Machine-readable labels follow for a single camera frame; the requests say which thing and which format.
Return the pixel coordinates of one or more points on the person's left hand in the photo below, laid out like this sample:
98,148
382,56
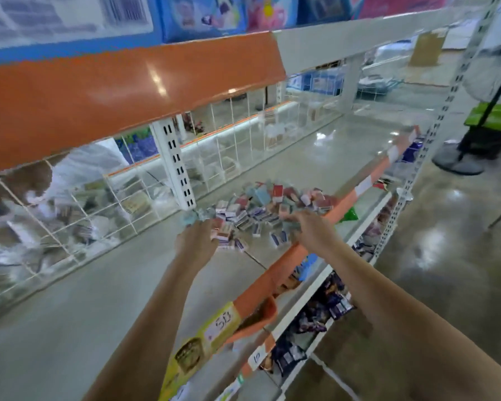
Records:
196,244

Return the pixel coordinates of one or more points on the person's right hand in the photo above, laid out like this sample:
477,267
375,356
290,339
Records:
313,232

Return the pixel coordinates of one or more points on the pile of mixed erasers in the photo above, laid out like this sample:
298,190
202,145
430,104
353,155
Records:
267,204

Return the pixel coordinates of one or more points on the person's left forearm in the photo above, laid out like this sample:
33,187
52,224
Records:
142,338

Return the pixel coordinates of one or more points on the person's right forearm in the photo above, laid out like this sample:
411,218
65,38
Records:
409,330

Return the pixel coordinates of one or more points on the white orange metal shelf unit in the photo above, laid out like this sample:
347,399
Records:
92,296

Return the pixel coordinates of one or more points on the brown cardboard box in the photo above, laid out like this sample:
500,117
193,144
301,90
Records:
427,47

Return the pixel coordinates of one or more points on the green packet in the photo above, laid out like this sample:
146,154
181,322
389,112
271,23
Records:
349,214

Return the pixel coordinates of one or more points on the row of dark snack packets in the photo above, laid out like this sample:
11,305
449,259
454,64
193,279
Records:
317,317

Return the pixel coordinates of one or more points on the yellow price label strip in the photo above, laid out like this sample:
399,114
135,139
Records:
199,346

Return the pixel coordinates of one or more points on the row of blue bottles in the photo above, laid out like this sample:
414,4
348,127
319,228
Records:
138,146

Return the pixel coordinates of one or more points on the pile of white packets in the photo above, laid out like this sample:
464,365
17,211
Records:
58,221

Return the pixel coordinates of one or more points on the pink package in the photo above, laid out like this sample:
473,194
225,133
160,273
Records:
401,4

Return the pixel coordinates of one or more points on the row of blue packages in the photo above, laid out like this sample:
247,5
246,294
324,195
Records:
83,16

